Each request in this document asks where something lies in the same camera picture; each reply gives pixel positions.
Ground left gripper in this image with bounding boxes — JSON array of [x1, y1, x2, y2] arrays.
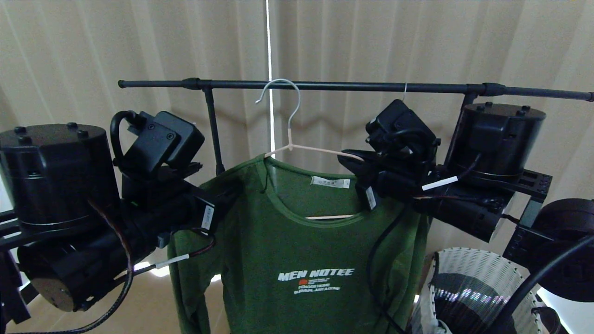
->
[[18, 183, 240, 312]]

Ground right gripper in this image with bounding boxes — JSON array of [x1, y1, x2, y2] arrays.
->
[[354, 158, 515, 244]]

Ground green printed shirt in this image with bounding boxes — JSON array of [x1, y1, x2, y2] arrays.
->
[[168, 155, 430, 334]]

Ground white laundry basket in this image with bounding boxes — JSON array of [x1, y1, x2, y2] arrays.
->
[[411, 248, 564, 334]]

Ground black clothes rack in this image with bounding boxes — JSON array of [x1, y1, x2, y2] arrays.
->
[[118, 78, 594, 177]]

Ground beige curtain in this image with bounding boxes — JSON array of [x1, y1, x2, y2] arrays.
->
[[0, 0, 594, 283]]

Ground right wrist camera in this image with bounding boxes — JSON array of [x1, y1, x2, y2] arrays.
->
[[365, 99, 440, 167]]

